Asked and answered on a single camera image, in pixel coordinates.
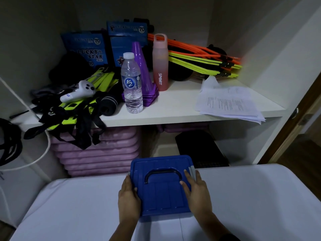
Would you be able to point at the white handheld controller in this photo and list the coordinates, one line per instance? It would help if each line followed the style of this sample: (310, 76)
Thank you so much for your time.
(77, 91)

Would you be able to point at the person's right forearm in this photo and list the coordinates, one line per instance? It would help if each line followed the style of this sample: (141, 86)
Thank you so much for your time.
(215, 228)

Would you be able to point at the black round bag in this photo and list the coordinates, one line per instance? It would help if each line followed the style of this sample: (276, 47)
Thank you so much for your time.
(180, 74)

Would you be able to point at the small blue package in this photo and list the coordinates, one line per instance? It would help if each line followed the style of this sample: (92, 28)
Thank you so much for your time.
(82, 45)

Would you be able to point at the wooden door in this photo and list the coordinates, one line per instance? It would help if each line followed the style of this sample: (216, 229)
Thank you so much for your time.
(288, 138)

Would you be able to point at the black chair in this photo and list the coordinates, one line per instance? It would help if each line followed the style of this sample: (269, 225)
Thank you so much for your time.
(200, 148)

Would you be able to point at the pink sport bottle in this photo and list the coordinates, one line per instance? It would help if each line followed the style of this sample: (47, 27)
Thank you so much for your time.
(160, 62)

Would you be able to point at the white shelf unit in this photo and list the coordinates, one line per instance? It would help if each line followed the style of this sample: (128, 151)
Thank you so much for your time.
(175, 112)

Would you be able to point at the person's right hand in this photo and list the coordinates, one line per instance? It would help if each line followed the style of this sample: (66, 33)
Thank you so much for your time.
(200, 200)

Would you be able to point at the person's left hand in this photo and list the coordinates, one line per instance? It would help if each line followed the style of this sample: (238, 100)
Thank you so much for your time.
(129, 205)

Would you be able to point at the black cylindrical roller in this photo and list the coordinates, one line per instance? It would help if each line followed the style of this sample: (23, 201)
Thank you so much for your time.
(109, 106)

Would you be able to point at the yellow orange agility ladder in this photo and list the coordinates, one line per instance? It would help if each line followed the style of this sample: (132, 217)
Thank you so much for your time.
(200, 62)

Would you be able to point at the blue bin lid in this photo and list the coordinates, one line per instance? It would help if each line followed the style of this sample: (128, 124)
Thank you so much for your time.
(160, 195)

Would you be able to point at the white paper sheets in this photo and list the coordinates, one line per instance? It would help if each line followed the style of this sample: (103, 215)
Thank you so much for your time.
(230, 102)

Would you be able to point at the black cloth bag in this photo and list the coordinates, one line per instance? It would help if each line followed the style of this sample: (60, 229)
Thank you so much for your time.
(70, 70)

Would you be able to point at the stack of pink mats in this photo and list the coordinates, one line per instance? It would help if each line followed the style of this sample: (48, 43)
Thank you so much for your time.
(105, 153)
(183, 127)

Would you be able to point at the clear plastic water bottle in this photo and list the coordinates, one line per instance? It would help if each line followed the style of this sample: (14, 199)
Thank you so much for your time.
(131, 97)

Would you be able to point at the large blue package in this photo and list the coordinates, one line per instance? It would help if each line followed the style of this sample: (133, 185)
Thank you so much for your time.
(123, 35)

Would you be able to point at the metal door knob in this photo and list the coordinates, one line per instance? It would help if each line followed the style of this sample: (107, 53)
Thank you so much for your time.
(297, 111)

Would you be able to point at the purple bottle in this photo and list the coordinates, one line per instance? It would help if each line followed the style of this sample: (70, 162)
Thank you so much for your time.
(148, 90)

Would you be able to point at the person's left forearm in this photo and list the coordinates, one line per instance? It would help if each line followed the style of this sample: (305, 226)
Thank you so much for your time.
(125, 230)

